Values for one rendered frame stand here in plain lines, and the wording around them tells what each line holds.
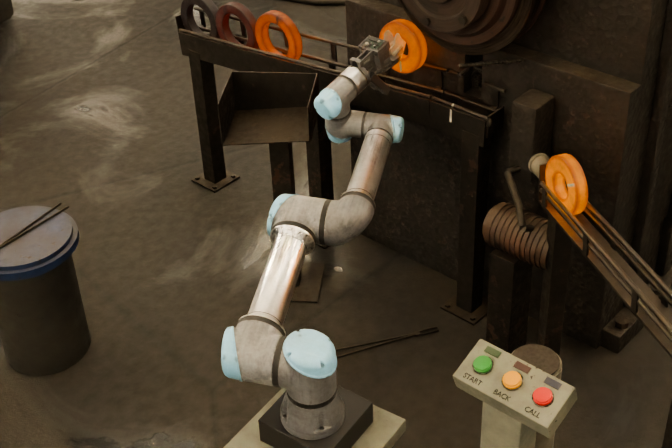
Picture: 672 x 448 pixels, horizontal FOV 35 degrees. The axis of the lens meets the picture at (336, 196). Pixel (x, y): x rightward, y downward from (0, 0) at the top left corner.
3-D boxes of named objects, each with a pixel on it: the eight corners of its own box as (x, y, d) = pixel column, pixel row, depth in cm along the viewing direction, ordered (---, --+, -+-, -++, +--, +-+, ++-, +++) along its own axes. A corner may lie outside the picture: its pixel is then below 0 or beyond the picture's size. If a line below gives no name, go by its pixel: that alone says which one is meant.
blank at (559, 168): (563, 214, 274) (552, 217, 273) (551, 155, 273) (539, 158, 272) (594, 213, 259) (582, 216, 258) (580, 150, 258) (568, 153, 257)
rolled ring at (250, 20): (248, 8, 343) (255, 4, 345) (210, 1, 355) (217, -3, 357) (258, 61, 352) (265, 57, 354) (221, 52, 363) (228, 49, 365)
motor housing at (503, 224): (497, 336, 324) (507, 191, 294) (560, 368, 312) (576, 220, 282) (472, 359, 317) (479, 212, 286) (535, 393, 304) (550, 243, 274)
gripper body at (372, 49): (391, 39, 294) (364, 65, 289) (397, 64, 300) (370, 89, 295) (370, 33, 299) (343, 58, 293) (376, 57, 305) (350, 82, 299)
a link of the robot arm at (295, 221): (275, 369, 234) (333, 189, 269) (210, 358, 237) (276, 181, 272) (280, 398, 242) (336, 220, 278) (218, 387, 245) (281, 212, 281)
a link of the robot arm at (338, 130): (362, 148, 299) (359, 122, 290) (323, 143, 301) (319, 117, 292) (368, 127, 303) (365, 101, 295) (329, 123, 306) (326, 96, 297)
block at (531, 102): (527, 159, 302) (533, 84, 289) (551, 169, 298) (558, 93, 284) (506, 176, 296) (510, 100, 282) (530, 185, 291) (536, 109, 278)
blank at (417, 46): (383, 14, 308) (375, 18, 306) (426, 22, 299) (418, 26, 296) (387, 65, 315) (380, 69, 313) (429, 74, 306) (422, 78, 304)
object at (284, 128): (250, 261, 360) (230, 71, 320) (328, 264, 357) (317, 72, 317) (239, 299, 344) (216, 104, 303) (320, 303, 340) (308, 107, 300)
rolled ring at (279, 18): (246, 19, 347) (253, 15, 349) (268, 71, 351) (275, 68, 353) (281, 8, 333) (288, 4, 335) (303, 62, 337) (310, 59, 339)
